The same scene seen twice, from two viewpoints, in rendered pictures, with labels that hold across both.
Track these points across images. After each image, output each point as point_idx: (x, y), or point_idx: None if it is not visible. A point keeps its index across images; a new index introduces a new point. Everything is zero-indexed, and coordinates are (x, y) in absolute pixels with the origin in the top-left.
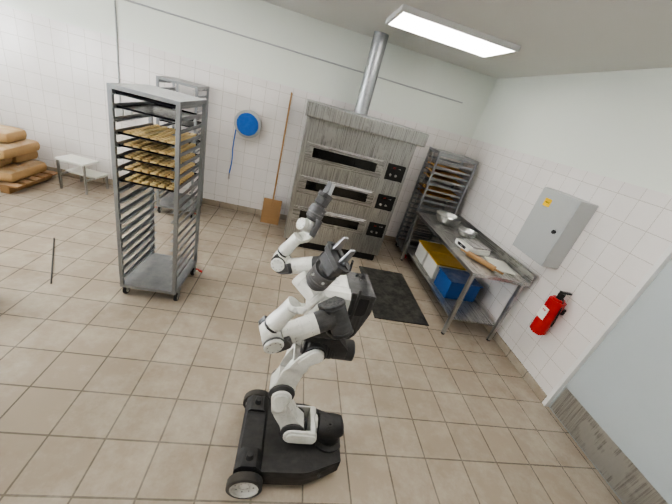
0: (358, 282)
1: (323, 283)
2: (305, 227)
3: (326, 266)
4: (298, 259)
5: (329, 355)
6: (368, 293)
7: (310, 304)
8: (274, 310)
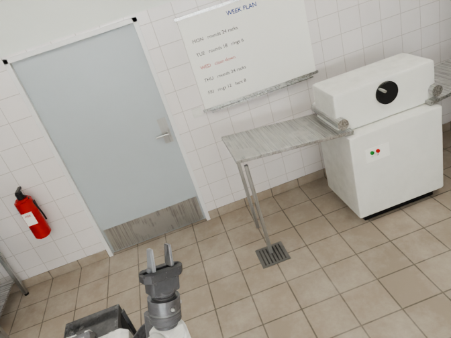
0: (89, 328)
1: (180, 300)
2: None
3: (169, 287)
4: None
5: None
6: (112, 312)
7: (188, 333)
8: None
